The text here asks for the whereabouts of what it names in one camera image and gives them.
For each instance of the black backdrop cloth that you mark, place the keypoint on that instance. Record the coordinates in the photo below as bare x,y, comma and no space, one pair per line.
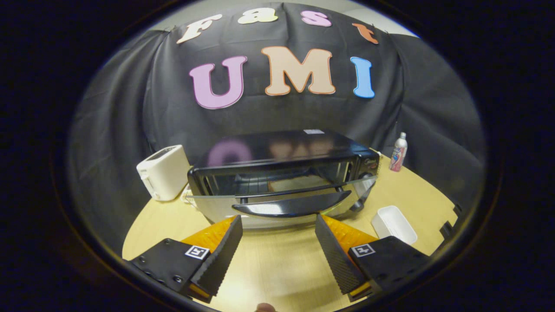
282,117

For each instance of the pink label spray bottle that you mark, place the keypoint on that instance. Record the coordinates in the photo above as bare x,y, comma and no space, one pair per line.
398,154

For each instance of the black toaster oven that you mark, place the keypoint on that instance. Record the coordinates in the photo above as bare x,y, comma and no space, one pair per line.
282,151

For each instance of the white plastic tray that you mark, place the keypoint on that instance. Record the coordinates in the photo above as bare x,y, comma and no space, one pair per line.
393,223

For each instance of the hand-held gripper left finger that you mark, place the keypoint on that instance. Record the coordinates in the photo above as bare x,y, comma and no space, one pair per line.
221,260

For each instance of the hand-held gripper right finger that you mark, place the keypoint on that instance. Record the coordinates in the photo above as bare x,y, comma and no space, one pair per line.
336,260

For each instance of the white bread toaster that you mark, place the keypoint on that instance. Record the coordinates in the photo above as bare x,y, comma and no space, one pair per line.
164,173

